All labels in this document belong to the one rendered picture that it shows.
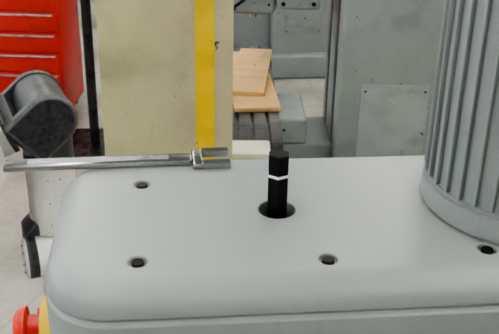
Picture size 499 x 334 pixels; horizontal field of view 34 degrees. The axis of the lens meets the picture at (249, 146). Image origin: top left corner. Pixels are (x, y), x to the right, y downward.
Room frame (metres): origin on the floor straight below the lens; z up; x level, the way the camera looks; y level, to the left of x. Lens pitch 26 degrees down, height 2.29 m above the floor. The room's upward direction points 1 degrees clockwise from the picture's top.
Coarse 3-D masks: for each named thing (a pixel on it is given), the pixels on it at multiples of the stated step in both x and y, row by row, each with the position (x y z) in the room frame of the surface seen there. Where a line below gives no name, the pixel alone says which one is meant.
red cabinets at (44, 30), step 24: (0, 0) 5.05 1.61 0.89; (24, 0) 5.04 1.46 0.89; (48, 0) 5.03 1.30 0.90; (72, 0) 5.41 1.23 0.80; (0, 24) 5.05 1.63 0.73; (24, 24) 5.04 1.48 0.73; (48, 24) 5.04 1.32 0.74; (72, 24) 5.36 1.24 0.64; (0, 48) 5.05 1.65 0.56; (24, 48) 5.04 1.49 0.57; (48, 48) 5.04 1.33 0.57; (72, 48) 5.31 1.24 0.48; (0, 72) 5.05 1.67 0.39; (24, 72) 5.05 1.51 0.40; (48, 72) 5.04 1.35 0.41; (72, 72) 5.26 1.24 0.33; (72, 96) 5.21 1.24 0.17
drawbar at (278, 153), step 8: (272, 152) 0.70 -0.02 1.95; (280, 152) 0.70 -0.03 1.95; (288, 152) 0.70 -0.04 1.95; (272, 160) 0.69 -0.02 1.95; (280, 160) 0.69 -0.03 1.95; (288, 160) 0.69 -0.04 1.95; (272, 168) 0.69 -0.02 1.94; (280, 168) 0.69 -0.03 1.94; (280, 176) 0.69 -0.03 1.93; (272, 184) 0.69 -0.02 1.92; (280, 184) 0.69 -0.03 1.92; (272, 192) 0.69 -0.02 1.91; (280, 192) 0.69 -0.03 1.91; (272, 200) 0.69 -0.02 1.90; (280, 200) 0.69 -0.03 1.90; (272, 208) 0.69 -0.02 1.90; (280, 208) 0.69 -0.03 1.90; (272, 216) 0.69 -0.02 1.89; (280, 216) 0.69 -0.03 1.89
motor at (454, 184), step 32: (448, 0) 0.73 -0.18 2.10; (480, 0) 0.68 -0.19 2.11; (448, 32) 0.71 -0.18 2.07; (480, 32) 0.67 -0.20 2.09; (448, 64) 0.71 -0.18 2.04; (480, 64) 0.66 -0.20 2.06; (448, 96) 0.69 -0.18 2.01; (480, 96) 0.66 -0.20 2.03; (448, 128) 0.69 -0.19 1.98; (480, 128) 0.66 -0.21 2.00; (448, 160) 0.68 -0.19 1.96; (480, 160) 0.65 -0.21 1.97; (448, 192) 0.68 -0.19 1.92; (480, 192) 0.65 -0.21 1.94; (480, 224) 0.64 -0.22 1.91
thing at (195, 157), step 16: (16, 160) 0.78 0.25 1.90; (32, 160) 0.78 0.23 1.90; (48, 160) 0.78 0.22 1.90; (64, 160) 0.78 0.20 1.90; (80, 160) 0.78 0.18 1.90; (96, 160) 0.78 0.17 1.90; (112, 160) 0.78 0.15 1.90; (128, 160) 0.78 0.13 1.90; (144, 160) 0.78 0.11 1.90; (160, 160) 0.79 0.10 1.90; (176, 160) 0.79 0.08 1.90; (192, 160) 0.79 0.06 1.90; (208, 160) 0.79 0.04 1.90; (224, 160) 0.79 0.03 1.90
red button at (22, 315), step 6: (24, 306) 0.68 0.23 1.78; (18, 312) 0.67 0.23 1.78; (24, 312) 0.67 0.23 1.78; (18, 318) 0.66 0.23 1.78; (24, 318) 0.66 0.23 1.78; (30, 318) 0.67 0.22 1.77; (36, 318) 0.67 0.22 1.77; (18, 324) 0.66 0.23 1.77; (24, 324) 0.66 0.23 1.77; (30, 324) 0.66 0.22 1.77; (36, 324) 0.66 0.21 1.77; (18, 330) 0.65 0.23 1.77; (24, 330) 0.66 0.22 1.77; (30, 330) 0.66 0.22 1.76; (36, 330) 0.66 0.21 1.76
